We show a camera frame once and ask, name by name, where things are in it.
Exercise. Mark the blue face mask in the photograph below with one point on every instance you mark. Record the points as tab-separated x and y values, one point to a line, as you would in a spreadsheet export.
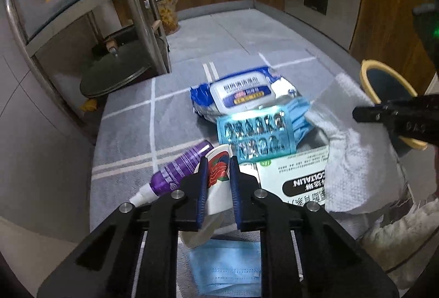
298	116
226	267

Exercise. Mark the silver blue wet wipes pack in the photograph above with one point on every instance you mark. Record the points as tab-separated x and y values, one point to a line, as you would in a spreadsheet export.
240	89

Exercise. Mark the dark round wok lid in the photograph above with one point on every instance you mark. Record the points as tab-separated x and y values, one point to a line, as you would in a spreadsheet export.
116	71

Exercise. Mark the clear bag of yellow snacks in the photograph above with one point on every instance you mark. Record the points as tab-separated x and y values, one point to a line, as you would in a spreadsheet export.
167	13

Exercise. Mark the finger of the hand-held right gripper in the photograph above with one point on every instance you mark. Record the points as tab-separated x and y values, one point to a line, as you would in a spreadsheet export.
374	114

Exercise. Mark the teal pill blister pack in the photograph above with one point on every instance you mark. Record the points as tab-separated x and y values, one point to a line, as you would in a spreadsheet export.
253	133

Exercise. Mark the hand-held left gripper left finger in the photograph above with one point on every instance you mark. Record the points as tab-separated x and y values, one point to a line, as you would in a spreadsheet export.
202	188

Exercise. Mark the white paper towel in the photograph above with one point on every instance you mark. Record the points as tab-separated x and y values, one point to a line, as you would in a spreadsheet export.
360	164

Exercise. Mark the grey plaid mat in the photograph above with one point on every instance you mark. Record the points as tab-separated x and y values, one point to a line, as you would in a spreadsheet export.
130	133

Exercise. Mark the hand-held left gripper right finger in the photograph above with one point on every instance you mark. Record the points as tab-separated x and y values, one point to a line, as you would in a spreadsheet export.
235	188

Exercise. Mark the white medicine box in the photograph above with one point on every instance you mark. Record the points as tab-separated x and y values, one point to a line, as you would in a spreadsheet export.
295	181

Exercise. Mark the small yellow object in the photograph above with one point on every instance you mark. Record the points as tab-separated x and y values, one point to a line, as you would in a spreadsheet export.
90	104

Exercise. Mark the yellow rimmed bowl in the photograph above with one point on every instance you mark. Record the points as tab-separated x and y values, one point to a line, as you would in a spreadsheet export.
387	85

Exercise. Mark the white red paper cup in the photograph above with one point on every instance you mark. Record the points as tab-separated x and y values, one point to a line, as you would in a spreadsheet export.
219	164

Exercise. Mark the grey plastic tray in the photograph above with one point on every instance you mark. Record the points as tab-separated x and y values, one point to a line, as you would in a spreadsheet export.
68	6

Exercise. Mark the purple spray bottle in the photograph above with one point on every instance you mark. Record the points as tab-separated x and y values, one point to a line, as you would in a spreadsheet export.
178	167

